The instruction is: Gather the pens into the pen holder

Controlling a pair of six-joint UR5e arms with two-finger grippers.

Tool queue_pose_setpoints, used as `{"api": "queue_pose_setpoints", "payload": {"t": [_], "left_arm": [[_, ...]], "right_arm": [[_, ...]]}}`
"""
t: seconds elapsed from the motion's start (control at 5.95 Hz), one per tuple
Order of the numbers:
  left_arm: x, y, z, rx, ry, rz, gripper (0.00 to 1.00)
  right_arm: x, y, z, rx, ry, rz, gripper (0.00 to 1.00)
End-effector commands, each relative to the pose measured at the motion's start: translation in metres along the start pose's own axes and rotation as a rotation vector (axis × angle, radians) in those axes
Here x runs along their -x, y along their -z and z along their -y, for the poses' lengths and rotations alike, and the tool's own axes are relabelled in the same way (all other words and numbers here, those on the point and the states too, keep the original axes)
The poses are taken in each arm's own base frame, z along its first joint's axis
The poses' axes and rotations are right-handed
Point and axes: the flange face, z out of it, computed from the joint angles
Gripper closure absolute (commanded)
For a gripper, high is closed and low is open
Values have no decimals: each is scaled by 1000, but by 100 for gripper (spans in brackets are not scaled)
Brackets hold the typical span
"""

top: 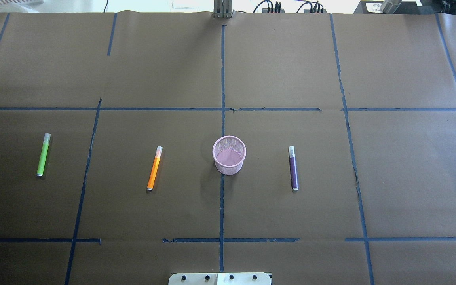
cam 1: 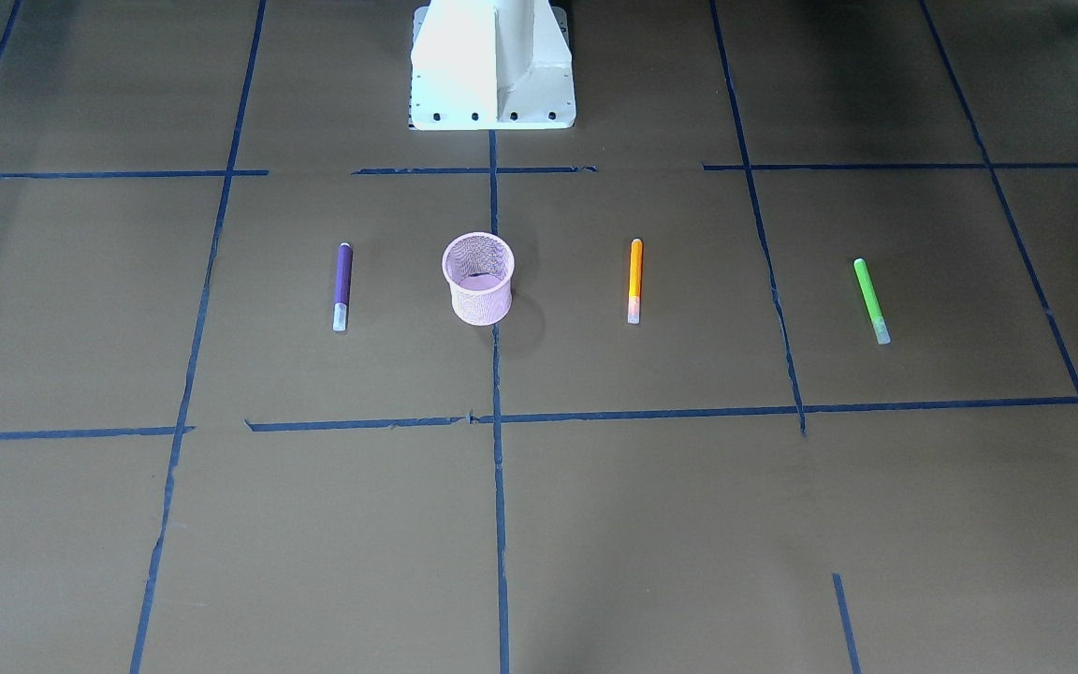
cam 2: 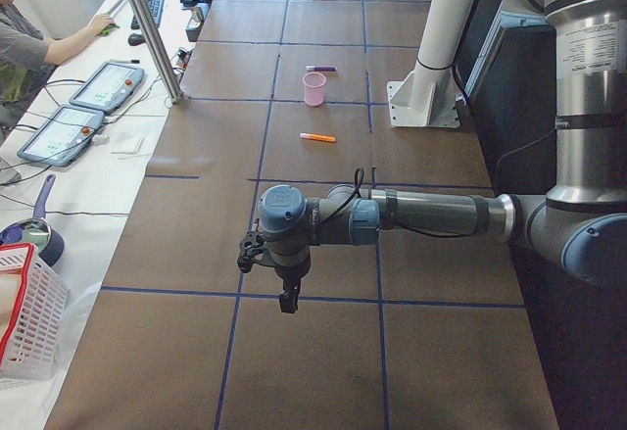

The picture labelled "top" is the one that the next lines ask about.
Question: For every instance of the orange highlighter pen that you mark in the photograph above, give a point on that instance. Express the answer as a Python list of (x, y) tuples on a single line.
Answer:
[(154, 169)]

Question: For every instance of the purple highlighter pen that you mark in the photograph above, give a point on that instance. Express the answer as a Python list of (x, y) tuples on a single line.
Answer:
[(293, 169)]

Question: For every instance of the green highlighter pen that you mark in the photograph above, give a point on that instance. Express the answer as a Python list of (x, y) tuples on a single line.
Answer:
[(43, 155)]

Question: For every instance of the pink mesh pen holder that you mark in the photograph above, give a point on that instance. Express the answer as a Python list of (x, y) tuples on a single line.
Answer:
[(229, 153)]

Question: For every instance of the aluminium frame post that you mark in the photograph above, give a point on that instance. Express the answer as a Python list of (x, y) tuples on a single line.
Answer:
[(222, 9)]

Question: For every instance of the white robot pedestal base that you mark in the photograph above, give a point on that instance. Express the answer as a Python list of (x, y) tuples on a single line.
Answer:
[(220, 278)]

